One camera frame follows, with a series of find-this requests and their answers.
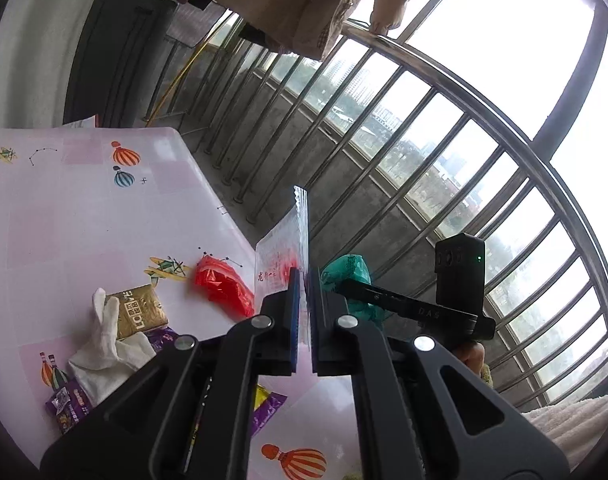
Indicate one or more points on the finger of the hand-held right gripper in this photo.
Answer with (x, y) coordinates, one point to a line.
(384, 302)

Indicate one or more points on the white curtain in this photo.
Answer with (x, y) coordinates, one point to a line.
(33, 60)

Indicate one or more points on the purple snack bag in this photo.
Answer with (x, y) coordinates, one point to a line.
(68, 405)

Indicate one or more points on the green white fluffy blanket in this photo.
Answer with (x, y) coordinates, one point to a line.
(579, 425)

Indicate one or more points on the white cloth glove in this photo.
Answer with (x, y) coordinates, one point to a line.
(108, 360)

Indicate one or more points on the dark grey cabinet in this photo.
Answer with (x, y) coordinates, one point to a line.
(113, 50)

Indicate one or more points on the red plastic bag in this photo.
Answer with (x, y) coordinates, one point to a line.
(223, 285)

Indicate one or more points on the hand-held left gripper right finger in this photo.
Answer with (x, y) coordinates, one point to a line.
(318, 320)

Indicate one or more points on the metal balcony railing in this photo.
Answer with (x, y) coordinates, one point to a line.
(434, 85)

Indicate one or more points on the gold snack packet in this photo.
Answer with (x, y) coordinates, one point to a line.
(138, 312)

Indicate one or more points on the person's right hand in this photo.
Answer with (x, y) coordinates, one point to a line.
(476, 357)

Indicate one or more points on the green plastic bag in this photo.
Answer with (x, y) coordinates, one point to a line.
(351, 270)

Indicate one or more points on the beige padded jacket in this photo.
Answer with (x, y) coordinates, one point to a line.
(284, 0)

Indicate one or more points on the dark mesh panel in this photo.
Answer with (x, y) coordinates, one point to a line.
(193, 25)

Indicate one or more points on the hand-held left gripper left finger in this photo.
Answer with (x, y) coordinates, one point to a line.
(294, 310)

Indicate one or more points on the clear packet with red print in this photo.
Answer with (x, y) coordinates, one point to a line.
(289, 245)

